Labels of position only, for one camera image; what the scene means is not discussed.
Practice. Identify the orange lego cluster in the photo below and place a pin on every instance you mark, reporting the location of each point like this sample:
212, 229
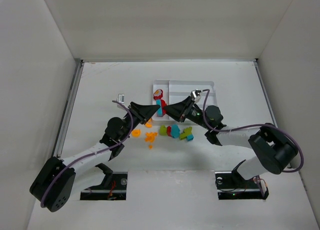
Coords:
150, 137

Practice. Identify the green lego brick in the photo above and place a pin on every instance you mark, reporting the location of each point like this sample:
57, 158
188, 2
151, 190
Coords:
186, 131

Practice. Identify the blue lego brick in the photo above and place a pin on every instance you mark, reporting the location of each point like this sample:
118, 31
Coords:
190, 137

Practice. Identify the orange half round lego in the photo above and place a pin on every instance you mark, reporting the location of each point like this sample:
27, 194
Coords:
148, 124

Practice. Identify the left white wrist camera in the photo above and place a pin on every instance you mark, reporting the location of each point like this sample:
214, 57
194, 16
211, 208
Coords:
120, 98

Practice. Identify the white divided sorting tray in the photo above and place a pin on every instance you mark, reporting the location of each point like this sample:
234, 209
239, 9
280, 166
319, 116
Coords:
175, 91

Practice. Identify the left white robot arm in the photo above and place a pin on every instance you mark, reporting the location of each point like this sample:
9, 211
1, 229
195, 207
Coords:
57, 178

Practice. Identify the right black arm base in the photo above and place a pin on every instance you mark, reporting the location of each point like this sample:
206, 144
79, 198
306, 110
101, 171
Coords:
232, 186

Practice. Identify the teal cloud lego piece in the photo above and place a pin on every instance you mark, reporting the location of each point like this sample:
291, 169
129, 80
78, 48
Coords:
175, 131

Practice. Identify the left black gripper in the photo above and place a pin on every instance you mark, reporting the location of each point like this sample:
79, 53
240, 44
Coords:
137, 112

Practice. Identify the red lego with blue brick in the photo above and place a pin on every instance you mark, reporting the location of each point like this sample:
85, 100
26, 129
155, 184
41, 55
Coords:
161, 111

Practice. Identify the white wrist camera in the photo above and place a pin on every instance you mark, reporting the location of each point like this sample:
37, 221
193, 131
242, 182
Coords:
196, 95
120, 98

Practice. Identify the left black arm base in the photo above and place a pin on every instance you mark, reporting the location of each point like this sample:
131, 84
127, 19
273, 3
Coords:
113, 186

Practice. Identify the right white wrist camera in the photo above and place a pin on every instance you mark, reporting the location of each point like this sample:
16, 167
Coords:
196, 95

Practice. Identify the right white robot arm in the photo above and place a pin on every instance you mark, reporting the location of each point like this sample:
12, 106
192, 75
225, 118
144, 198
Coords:
273, 149

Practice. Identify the red flower lego piece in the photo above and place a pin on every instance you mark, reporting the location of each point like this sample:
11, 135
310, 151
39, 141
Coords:
158, 94

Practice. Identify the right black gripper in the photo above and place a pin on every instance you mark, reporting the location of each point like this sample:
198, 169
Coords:
185, 109

